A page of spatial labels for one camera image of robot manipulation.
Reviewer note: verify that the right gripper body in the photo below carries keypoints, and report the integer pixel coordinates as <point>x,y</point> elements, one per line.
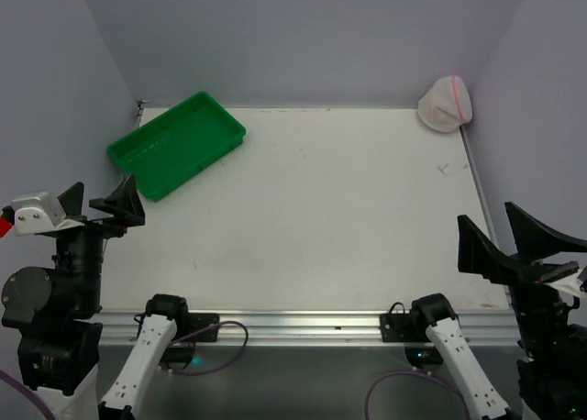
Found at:
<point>524,273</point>

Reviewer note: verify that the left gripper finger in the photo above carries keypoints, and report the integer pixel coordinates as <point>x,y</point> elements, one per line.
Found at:
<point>123,206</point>
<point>71,200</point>

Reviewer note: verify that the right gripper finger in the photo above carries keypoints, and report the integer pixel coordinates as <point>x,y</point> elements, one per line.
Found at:
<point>478,255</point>
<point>534,240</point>

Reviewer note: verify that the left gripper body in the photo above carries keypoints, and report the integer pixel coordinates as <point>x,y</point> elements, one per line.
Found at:
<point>96,226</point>

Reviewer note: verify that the white mesh laundry bag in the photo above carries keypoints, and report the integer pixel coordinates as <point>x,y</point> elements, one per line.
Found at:
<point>446,106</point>

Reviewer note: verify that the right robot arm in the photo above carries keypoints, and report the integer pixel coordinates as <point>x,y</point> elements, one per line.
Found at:
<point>548,368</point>

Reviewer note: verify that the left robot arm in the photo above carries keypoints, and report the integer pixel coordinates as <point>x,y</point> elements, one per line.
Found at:
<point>52,308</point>

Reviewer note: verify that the green plastic tray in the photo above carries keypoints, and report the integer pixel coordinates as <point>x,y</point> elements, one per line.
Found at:
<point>175,146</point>

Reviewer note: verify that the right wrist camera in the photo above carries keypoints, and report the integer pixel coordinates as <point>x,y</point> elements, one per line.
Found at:
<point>574,284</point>

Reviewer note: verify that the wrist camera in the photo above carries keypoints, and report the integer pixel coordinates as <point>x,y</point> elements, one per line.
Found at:
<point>32,213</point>
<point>574,284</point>

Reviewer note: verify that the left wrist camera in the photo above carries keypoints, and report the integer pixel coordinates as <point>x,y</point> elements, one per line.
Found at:
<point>32,213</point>

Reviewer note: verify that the aluminium mounting rail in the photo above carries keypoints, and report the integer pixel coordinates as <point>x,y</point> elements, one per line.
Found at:
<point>325,329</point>

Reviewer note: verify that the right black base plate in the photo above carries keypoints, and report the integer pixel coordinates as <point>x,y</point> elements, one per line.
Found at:
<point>397,326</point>

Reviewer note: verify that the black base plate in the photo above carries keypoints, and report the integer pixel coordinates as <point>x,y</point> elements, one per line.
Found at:
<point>397,326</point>
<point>184,354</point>

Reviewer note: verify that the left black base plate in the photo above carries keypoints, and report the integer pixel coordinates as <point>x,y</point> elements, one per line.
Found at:
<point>184,354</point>

